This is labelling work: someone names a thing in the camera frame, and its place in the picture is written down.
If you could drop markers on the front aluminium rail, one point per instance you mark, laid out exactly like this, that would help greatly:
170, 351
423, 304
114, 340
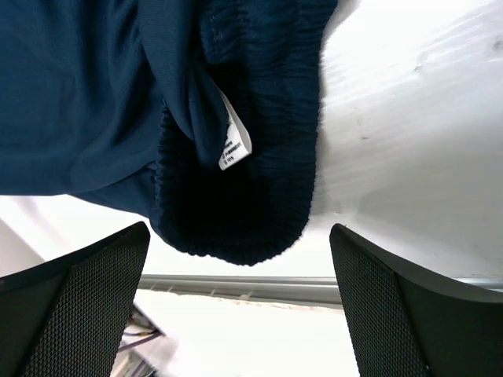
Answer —
315, 291

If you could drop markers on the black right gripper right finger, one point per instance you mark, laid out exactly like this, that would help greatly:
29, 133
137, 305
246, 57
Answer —
406, 320

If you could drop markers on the navy blue shorts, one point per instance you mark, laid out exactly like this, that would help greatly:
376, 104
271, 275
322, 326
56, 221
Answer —
201, 116

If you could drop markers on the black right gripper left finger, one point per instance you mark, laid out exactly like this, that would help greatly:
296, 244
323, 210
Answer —
66, 317

